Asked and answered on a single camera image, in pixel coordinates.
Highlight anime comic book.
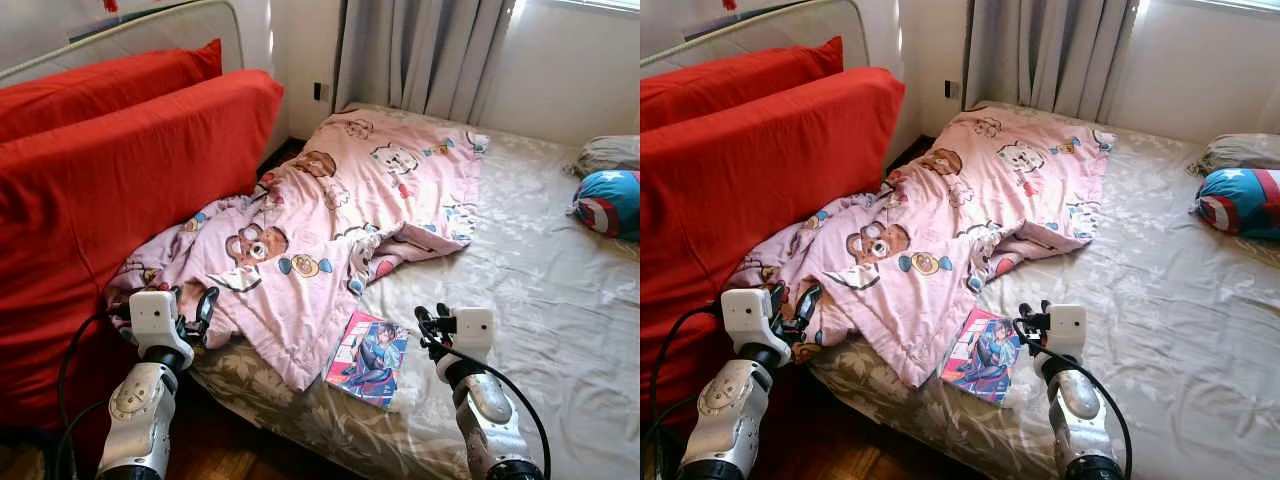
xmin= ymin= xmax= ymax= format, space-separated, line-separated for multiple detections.
xmin=322 ymin=310 xmax=411 ymax=408
xmin=937 ymin=308 xmax=1023 ymax=405

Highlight beige floral bed sheet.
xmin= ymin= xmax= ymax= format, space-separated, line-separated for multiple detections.
xmin=190 ymin=100 xmax=641 ymax=480
xmin=810 ymin=98 xmax=1280 ymax=480

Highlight large red pillow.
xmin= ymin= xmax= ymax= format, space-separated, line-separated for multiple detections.
xmin=640 ymin=66 xmax=906 ymax=443
xmin=0 ymin=68 xmax=285 ymax=433

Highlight pink cartoon bear blanket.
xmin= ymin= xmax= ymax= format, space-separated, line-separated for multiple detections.
xmin=725 ymin=105 xmax=1117 ymax=389
xmin=105 ymin=108 xmax=491 ymax=393

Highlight Captain America bolster pillow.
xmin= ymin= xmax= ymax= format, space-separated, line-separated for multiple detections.
xmin=1190 ymin=167 xmax=1280 ymax=242
xmin=570 ymin=168 xmax=641 ymax=243

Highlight small red pillow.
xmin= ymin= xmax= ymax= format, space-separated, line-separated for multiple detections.
xmin=0 ymin=38 xmax=223 ymax=143
xmin=640 ymin=36 xmax=844 ymax=133

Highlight beige floral pillow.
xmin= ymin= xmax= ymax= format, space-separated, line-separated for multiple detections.
xmin=572 ymin=134 xmax=641 ymax=181
xmin=1190 ymin=133 xmax=1280 ymax=179

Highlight grey-green upright mattress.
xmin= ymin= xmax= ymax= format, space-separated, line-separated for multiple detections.
xmin=0 ymin=0 xmax=246 ymax=87
xmin=640 ymin=0 xmax=869 ymax=73

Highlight grey curtain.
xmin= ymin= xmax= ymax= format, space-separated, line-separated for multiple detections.
xmin=335 ymin=0 xmax=517 ymax=126
xmin=965 ymin=0 xmax=1141 ymax=124

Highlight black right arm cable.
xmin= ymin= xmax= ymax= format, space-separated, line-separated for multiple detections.
xmin=1015 ymin=320 xmax=1134 ymax=473
xmin=420 ymin=335 xmax=553 ymax=473

